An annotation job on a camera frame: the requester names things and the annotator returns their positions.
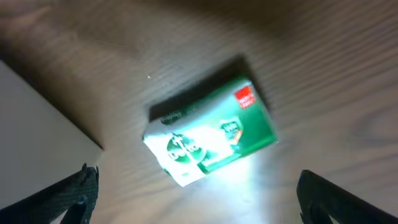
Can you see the white box with pink interior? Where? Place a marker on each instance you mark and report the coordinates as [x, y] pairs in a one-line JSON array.
[[39, 146]]

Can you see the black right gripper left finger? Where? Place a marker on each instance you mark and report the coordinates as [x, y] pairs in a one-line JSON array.
[[74, 196]]

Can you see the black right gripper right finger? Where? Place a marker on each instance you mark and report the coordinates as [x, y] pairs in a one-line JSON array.
[[321, 201]]

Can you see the green Dettol soap box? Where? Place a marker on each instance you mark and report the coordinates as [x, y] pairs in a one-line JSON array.
[[230, 123]]

